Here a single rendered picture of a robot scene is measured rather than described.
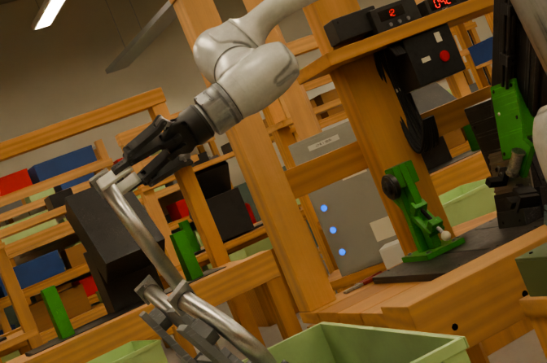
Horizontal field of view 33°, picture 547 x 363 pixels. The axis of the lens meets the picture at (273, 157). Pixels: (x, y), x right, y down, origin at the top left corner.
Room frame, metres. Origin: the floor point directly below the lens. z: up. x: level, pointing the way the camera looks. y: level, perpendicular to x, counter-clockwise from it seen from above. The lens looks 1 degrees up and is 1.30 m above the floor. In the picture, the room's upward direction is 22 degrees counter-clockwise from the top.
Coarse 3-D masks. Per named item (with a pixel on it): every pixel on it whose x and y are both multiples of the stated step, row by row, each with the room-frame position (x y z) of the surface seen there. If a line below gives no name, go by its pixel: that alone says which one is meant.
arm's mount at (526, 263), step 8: (536, 248) 1.94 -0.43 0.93; (544, 248) 1.91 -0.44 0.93; (520, 256) 1.93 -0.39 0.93; (528, 256) 1.90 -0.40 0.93; (536, 256) 1.87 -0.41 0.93; (544, 256) 1.84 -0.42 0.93; (520, 264) 1.92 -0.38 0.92; (528, 264) 1.89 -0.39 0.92; (536, 264) 1.87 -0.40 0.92; (544, 264) 1.85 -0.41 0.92; (520, 272) 1.93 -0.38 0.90; (528, 272) 1.90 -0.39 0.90; (536, 272) 1.88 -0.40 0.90; (544, 272) 1.86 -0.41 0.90; (528, 280) 1.91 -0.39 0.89; (536, 280) 1.89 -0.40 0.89; (544, 280) 1.87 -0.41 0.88; (528, 288) 1.92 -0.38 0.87; (536, 288) 1.90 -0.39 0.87; (544, 288) 1.88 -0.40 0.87
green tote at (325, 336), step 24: (312, 336) 1.95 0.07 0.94; (336, 336) 1.89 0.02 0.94; (360, 336) 1.76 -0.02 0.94; (384, 336) 1.65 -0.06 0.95; (408, 336) 1.55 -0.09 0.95; (432, 336) 1.46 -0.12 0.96; (456, 336) 1.41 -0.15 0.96; (288, 360) 1.92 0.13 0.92; (312, 360) 1.94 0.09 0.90; (336, 360) 1.94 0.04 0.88; (360, 360) 1.81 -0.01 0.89; (384, 360) 1.69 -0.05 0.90; (408, 360) 1.59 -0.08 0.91; (432, 360) 1.37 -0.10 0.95; (456, 360) 1.38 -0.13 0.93
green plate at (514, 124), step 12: (516, 84) 2.54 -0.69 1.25; (492, 96) 2.63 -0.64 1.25; (504, 96) 2.58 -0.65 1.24; (516, 96) 2.53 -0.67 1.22; (504, 108) 2.59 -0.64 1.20; (516, 108) 2.54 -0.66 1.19; (504, 120) 2.60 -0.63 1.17; (516, 120) 2.54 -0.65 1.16; (528, 120) 2.55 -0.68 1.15; (504, 132) 2.60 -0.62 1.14; (516, 132) 2.55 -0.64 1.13; (528, 132) 2.54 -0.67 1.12; (504, 144) 2.61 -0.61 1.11; (516, 144) 2.55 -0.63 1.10; (504, 156) 2.61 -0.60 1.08
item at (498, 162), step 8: (496, 152) 2.69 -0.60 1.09; (496, 160) 2.69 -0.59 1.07; (504, 160) 2.64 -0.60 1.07; (496, 168) 2.68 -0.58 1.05; (496, 176) 2.69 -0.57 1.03; (528, 176) 2.55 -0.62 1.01; (512, 184) 2.63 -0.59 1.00; (528, 184) 2.55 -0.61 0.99; (496, 192) 2.70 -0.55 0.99; (504, 192) 2.67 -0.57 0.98
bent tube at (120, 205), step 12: (96, 180) 1.76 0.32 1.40; (108, 192) 1.74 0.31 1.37; (120, 192) 1.75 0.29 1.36; (120, 204) 1.71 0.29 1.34; (120, 216) 1.71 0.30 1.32; (132, 216) 1.70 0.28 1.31; (132, 228) 1.70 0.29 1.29; (144, 228) 1.71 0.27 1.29; (144, 240) 1.71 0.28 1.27; (144, 252) 1.73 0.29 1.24; (156, 252) 1.73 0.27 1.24; (156, 264) 1.75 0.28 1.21; (168, 264) 1.77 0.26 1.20; (168, 276) 1.79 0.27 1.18; (180, 276) 1.82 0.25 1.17
